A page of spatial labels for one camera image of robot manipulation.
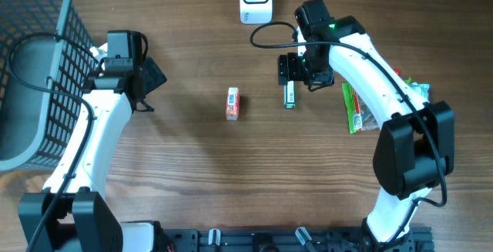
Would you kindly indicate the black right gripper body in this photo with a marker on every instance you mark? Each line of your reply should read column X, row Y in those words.
column 303, row 68

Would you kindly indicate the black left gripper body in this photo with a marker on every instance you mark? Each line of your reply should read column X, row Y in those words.
column 154, row 76

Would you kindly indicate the green white gum pack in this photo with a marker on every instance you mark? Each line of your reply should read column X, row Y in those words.
column 290, row 95

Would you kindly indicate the green snack bag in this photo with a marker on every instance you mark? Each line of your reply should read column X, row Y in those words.
column 360, row 118

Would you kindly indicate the light teal tissue packet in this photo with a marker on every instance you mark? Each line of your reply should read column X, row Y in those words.
column 421, row 89

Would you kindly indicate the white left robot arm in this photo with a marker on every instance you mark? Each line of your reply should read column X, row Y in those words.
column 71, row 214

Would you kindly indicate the grey plastic mesh basket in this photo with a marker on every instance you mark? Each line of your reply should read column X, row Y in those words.
column 44, row 62

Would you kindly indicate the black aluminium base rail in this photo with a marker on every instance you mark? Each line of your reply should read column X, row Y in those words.
column 334, row 239

